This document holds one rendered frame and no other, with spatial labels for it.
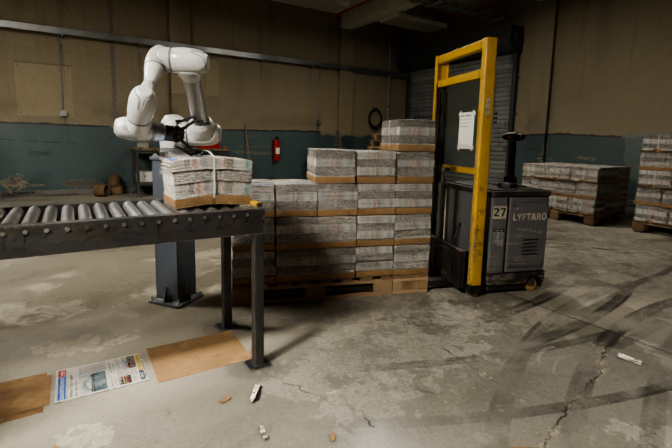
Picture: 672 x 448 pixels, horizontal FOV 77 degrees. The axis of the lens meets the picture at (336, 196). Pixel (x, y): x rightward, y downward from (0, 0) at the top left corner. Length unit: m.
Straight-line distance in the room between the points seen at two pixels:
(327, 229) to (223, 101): 7.01
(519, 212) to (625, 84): 5.64
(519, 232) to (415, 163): 0.96
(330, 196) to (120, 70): 6.95
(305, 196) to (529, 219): 1.70
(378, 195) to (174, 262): 1.47
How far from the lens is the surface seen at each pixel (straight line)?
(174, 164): 2.05
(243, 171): 2.14
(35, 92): 9.27
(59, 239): 1.92
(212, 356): 2.44
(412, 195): 3.15
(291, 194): 2.89
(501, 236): 3.39
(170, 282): 3.11
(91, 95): 9.26
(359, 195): 3.00
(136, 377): 2.36
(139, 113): 2.03
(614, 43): 9.03
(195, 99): 2.70
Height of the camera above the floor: 1.14
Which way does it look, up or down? 8 degrees down
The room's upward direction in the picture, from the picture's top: 1 degrees clockwise
